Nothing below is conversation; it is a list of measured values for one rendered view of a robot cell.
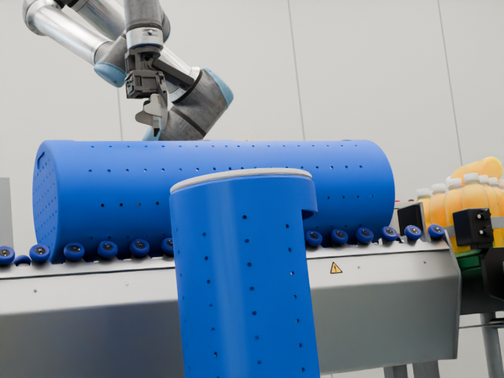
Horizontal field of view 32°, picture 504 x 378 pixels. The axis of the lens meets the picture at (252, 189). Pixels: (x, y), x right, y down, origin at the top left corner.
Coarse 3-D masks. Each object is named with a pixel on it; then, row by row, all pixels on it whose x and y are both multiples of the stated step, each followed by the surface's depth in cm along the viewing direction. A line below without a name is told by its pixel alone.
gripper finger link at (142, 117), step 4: (148, 100) 222; (144, 104) 222; (140, 112) 222; (144, 112) 222; (136, 116) 221; (140, 116) 222; (144, 116) 222; (148, 116) 222; (152, 116) 222; (136, 120) 221; (140, 120) 222; (144, 120) 222; (148, 120) 222; (152, 120) 222; (156, 120) 222; (148, 124) 222; (152, 124) 222; (156, 124) 222; (152, 128) 222; (156, 128) 222; (152, 132) 223; (156, 132) 222
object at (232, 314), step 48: (192, 192) 162; (240, 192) 159; (288, 192) 162; (192, 240) 162; (240, 240) 158; (288, 240) 160; (192, 288) 161; (240, 288) 156; (288, 288) 158; (192, 336) 161; (240, 336) 155; (288, 336) 156
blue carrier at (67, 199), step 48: (48, 144) 200; (96, 144) 203; (144, 144) 208; (192, 144) 213; (240, 144) 219; (288, 144) 224; (336, 144) 230; (48, 192) 200; (96, 192) 195; (144, 192) 200; (336, 192) 221; (384, 192) 227; (48, 240) 201; (96, 240) 198; (144, 240) 203
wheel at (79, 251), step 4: (68, 244) 194; (72, 244) 195; (76, 244) 195; (80, 244) 195; (64, 248) 194; (68, 248) 194; (72, 248) 194; (76, 248) 195; (80, 248) 195; (64, 252) 193; (68, 252) 193; (72, 252) 193; (76, 252) 194; (80, 252) 194; (84, 252) 195; (68, 256) 193; (72, 256) 193; (76, 256) 193; (80, 256) 194
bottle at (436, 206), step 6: (432, 192) 254; (438, 192) 252; (444, 192) 253; (432, 198) 253; (438, 198) 251; (444, 198) 251; (432, 204) 252; (438, 204) 250; (444, 204) 250; (432, 210) 251; (438, 210) 250; (444, 210) 250; (432, 216) 251; (438, 216) 250; (444, 216) 249; (432, 222) 251; (438, 222) 250; (444, 222) 249
